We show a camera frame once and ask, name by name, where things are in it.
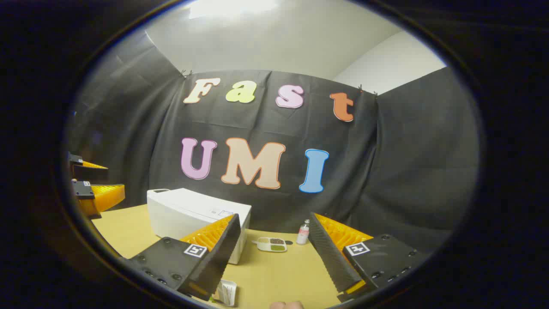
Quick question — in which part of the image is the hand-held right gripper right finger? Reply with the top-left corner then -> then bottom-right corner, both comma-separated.
308,212 -> 429,303

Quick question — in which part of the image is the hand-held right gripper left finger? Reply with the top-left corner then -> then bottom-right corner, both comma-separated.
122,213 -> 241,302

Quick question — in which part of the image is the white microwave oven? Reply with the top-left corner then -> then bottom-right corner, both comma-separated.
147,188 -> 252,265

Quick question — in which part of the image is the small pink label bottle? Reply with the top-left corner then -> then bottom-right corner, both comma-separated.
296,219 -> 310,245

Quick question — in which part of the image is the white square dish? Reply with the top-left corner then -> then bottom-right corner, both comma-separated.
213,279 -> 238,307

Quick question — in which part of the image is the white compartment seasoning tray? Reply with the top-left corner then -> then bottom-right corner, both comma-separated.
252,237 -> 288,253

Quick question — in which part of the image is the black backdrop cloth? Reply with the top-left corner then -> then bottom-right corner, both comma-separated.
66,28 -> 480,258

